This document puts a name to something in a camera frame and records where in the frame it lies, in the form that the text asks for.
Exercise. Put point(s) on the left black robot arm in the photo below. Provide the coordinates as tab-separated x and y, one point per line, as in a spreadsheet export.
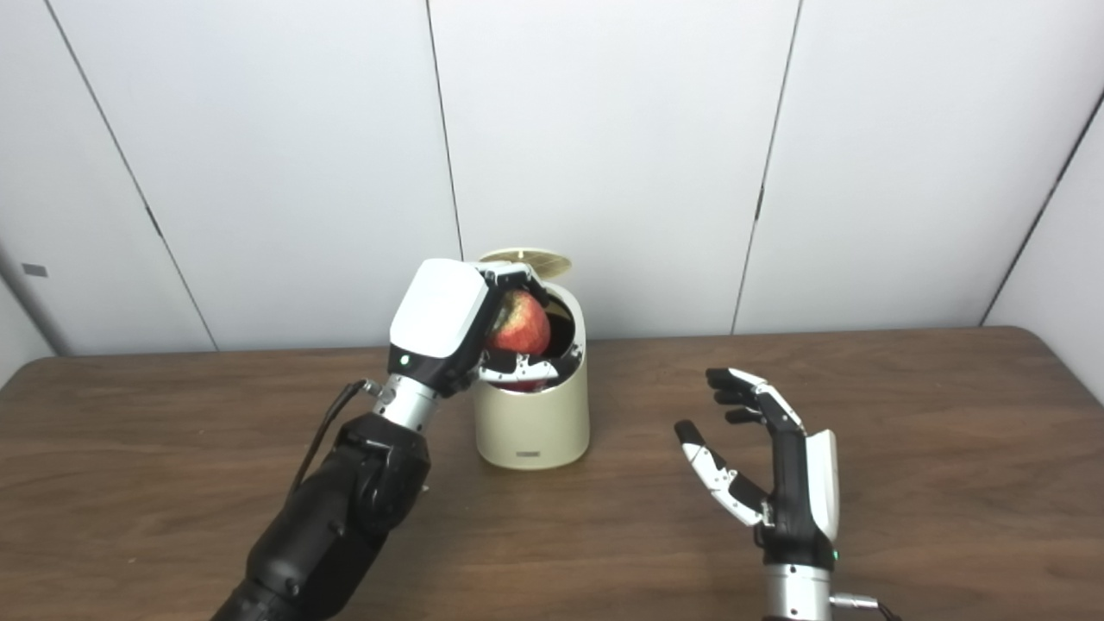
336	509

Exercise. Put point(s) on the cream round bin lid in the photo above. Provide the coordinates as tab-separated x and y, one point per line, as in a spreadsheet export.
548	261

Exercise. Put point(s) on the red apple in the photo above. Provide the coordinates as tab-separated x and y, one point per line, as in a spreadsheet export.
522	323

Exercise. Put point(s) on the cream-colored round bin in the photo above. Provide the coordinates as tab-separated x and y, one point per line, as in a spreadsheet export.
530	427

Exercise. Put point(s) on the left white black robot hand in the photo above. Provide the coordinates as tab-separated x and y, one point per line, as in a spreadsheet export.
435	310

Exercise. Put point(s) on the small grey wall tag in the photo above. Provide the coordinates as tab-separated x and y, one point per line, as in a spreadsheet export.
34	270

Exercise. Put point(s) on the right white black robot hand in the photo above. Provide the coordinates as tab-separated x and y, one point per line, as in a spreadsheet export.
798	509

